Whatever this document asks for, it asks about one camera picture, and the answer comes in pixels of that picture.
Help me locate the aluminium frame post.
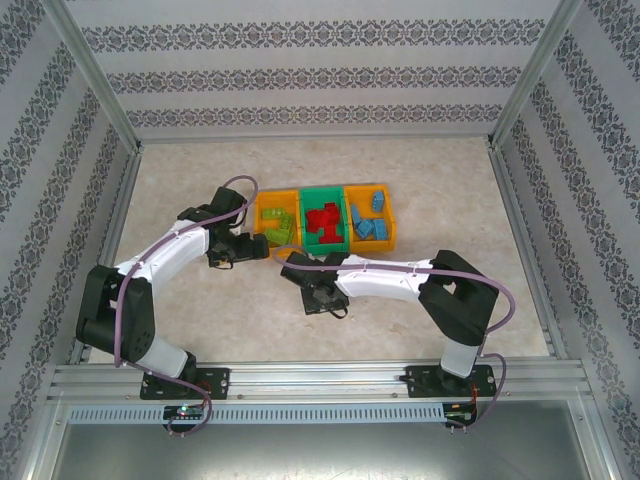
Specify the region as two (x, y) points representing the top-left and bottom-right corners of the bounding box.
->
(38, 0), (145, 151)
(485, 0), (585, 151)

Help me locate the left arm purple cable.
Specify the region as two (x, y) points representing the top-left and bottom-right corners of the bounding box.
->
(113, 174), (261, 439)

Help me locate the green plastic bin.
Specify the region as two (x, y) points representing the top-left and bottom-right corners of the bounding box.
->
(298, 185), (350, 253)

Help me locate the circuit board with green light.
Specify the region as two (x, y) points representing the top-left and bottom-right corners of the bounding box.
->
(163, 404), (208, 420)

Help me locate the slotted grey cable duct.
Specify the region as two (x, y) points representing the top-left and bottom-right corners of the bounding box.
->
(66, 402), (447, 426)

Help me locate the wide aluminium base beam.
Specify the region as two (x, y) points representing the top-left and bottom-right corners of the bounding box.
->
(47, 362), (594, 404)

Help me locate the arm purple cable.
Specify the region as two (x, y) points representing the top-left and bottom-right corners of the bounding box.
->
(271, 243), (517, 432)
(113, 174), (261, 439)

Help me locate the orange plastic bin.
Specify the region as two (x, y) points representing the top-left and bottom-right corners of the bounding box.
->
(253, 188), (305, 254)
(343, 183), (400, 253)

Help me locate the aluminium side rail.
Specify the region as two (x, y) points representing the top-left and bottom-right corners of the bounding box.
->
(485, 139), (570, 360)
(67, 142), (147, 365)

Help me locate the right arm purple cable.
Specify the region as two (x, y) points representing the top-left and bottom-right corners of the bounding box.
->
(271, 243), (517, 432)

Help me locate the grey metal sheet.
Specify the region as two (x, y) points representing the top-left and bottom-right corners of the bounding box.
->
(29, 422), (614, 480)

